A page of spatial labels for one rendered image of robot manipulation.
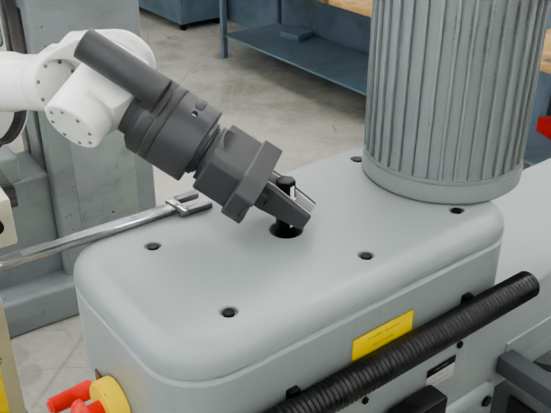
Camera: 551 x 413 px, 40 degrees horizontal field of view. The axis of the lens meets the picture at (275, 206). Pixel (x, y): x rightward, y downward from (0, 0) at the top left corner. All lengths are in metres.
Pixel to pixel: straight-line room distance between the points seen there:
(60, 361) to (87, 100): 2.94
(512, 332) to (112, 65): 0.65
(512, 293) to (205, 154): 0.39
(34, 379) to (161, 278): 2.86
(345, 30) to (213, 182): 6.38
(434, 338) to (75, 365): 2.91
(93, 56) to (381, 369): 0.43
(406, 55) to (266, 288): 0.30
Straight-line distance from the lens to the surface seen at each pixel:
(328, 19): 7.29
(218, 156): 0.78
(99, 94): 0.79
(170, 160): 0.79
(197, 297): 0.74
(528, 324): 1.13
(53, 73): 0.89
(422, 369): 0.95
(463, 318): 0.88
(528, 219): 1.18
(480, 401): 1.11
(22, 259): 0.82
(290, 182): 0.81
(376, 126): 0.92
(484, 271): 0.92
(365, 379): 0.78
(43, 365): 3.68
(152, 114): 0.78
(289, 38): 7.16
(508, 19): 0.84
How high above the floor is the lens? 2.33
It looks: 29 degrees down
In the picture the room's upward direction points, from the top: straight up
